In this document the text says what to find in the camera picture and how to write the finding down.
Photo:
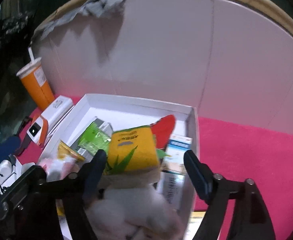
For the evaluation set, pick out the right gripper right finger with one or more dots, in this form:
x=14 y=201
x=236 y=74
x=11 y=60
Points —
x=250 y=219

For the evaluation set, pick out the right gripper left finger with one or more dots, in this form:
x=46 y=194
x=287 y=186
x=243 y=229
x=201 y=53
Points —
x=77 y=190

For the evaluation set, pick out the pink round plush toy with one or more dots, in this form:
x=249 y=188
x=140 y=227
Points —
x=57 y=169

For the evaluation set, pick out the white plush bunny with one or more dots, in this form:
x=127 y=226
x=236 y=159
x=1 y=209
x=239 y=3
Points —
x=137 y=213

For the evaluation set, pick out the grey liquid sealant box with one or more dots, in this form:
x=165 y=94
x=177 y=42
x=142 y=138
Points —
x=101 y=127

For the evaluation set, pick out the yellow tissue pack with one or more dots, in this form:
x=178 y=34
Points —
x=132 y=159

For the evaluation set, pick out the white red barcode box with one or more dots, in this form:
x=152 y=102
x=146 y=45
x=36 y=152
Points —
x=170 y=186

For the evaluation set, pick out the blue white medicine box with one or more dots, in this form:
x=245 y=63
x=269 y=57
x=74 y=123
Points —
x=175 y=149

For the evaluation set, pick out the red chili plush toy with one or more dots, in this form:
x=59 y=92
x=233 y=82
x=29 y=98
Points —
x=162 y=130

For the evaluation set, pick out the white device on left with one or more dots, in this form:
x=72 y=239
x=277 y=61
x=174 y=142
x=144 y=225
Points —
x=10 y=171

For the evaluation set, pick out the white orange power bank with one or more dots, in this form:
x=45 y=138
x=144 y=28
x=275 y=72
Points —
x=43 y=125

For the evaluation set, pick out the white cardboard tray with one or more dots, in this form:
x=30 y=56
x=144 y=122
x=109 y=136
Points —
x=144 y=191

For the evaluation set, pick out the orange drink cup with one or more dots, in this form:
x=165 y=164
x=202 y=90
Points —
x=35 y=82

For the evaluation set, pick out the white drinking straw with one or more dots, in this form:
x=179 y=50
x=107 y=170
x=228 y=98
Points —
x=31 y=55

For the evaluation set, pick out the white panel board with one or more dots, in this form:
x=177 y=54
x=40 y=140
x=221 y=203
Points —
x=226 y=60

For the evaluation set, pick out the grey cloth on rail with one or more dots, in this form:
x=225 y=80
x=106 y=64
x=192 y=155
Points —
x=67 y=13

